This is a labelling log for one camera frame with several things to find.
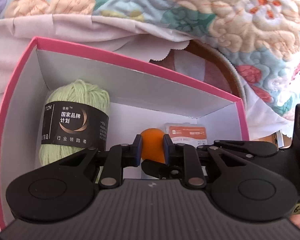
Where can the pink cardboard storage box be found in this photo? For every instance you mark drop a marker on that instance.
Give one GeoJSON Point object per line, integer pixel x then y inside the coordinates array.
{"type": "Point", "coordinates": [142, 95]}

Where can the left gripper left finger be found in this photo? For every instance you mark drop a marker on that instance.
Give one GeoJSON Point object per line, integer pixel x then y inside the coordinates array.
{"type": "Point", "coordinates": [115, 160]}

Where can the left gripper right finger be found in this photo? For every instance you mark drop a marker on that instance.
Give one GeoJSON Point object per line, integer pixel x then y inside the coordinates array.
{"type": "Point", "coordinates": [183, 163]}

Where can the floral quilted bedspread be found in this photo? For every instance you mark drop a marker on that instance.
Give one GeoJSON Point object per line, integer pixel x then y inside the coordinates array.
{"type": "Point", "coordinates": [260, 41]}

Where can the green yarn ball black label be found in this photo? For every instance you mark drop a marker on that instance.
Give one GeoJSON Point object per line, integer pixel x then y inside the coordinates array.
{"type": "Point", "coordinates": [75, 118]}

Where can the checkered plush floor rug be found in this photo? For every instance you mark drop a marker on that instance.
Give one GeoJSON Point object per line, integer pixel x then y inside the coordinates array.
{"type": "Point", "coordinates": [172, 55]}

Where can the papers under bed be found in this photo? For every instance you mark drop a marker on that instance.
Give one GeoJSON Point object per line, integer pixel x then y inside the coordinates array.
{"type": "Point", "coordinates": [281, 140]}

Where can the orange label clear plastic box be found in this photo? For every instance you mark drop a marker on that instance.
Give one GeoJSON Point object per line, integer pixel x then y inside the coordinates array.
{"type": "Point", "coordinates": [191, 134]}

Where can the orange sponge ball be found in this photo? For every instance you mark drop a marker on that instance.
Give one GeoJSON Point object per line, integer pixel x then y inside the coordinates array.
{"type": "Point", "coordinates": [152, 145]}

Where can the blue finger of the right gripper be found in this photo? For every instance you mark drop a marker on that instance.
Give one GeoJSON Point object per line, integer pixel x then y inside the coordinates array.
{"type": "Point", "coordinates": [160, 170]}
{"type": "Point", "coordinates": [202, 146]}

